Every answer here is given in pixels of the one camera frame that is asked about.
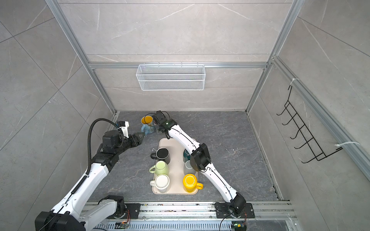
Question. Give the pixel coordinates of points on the dark green mug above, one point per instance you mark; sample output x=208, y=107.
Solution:
x=186, y=156

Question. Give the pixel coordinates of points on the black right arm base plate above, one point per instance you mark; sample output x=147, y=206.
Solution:
x=223, y=210

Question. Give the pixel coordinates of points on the grey mug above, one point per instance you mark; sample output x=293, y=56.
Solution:
x=188, y=169

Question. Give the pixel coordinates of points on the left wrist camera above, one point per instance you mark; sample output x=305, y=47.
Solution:
x=123, y=127

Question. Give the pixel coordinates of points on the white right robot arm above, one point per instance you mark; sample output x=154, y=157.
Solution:
x=201, y=162

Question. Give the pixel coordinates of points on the white mug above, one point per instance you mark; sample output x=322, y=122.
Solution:
x=161, y=183

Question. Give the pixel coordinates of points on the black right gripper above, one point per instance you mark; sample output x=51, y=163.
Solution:
x=157, y=127

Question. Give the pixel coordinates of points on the white wire mesh basket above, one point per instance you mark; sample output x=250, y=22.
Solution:
x=165, y=77

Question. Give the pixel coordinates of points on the black wire hook rack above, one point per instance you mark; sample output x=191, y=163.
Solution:
x=304, y=131

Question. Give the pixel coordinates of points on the light green mug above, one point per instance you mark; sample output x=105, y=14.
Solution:
x=160, y=168

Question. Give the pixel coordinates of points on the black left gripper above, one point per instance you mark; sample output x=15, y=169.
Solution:
x=137, y=140

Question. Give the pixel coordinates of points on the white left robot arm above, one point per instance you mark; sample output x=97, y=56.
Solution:
x=67, y=215

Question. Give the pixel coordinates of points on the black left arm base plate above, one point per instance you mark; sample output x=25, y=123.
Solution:
x=133, y=210

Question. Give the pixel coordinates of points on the beige tray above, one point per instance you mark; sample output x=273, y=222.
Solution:
x=176, y=168

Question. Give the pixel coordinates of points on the black mug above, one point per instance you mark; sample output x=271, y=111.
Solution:
x=162, y=154

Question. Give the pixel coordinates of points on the blue mug yellow inside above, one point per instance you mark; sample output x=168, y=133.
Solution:
x=148, y=126

